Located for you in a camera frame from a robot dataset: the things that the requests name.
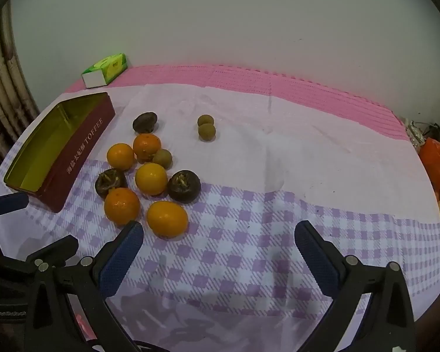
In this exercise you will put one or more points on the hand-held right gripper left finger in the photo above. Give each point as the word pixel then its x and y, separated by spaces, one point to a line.
pixel 120 255

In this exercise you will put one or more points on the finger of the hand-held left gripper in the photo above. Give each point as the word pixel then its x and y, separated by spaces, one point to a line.
pixel 7 203
pixel 57 248

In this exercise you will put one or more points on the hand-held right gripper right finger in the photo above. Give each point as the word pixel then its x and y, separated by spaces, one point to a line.
pixel 315 260

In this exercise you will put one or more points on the yellow orange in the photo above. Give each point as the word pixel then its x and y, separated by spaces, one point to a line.
pixel 151 178

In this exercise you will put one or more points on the dark red tin box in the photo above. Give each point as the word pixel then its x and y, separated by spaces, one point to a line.
pixel 80 143

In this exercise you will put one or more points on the brown longan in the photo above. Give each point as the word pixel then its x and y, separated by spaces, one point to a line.
pixel 163 158
pixel 207 132
pixel 205 119

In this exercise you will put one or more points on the dark brown mangosteen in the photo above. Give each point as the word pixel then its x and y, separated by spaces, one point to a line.
pixel 110 184
pixel 145 121
pixel 184 187

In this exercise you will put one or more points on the striped beige curtain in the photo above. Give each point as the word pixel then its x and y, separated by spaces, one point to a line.
pixel 3 91

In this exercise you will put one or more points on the orange plastic bag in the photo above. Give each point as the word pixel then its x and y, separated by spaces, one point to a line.
pixel 438 165

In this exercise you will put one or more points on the silver foil wrapper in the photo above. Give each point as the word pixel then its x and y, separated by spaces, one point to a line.
pixel 412 132

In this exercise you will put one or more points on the green tissue box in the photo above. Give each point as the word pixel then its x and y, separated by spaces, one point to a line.
pixel 110 66

